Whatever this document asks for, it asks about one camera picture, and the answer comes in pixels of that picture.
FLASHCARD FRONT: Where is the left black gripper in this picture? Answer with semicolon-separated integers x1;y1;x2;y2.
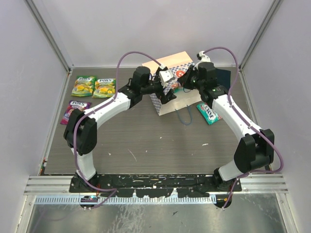
141;68;176;104

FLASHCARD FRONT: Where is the blue checkered paper bag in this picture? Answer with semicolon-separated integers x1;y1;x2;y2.
150;51;201;116

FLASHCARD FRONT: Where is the green snack packet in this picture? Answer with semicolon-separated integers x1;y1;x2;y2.
196;103;222;125

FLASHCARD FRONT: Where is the yellow green candy bag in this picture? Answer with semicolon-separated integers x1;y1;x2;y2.
92;78;116;99
71;76;97;97

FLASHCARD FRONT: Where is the purple berries snack bag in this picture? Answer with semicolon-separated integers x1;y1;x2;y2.
60;100;92;125

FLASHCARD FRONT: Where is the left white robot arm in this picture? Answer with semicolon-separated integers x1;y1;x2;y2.
64;66;176;192

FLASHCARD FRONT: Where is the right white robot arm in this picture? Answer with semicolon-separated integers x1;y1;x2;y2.
178;62;275;191

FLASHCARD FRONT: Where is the dark blue folded cloth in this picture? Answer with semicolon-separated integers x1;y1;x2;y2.
216;68;231;91

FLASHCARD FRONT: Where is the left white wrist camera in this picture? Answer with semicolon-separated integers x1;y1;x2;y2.
158;66;175;88

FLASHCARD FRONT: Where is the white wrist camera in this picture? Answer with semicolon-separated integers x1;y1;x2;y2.
158;66;175;88
194;51;211;68

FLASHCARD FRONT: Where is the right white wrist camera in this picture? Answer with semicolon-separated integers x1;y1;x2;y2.
194;51;211;68

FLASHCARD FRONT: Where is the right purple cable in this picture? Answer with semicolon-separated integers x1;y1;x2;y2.
204;47;285;209

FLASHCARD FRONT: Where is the purple cable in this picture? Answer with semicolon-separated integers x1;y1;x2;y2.
204;47;285;209
74;50;166;210

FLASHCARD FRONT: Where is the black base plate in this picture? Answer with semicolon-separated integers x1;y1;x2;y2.
69;173;243;199

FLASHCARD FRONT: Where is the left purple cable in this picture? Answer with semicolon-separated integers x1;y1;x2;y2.
74;50;166;210

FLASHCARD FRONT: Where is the slotted cable duct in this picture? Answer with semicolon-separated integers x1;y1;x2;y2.
35;195;217;205

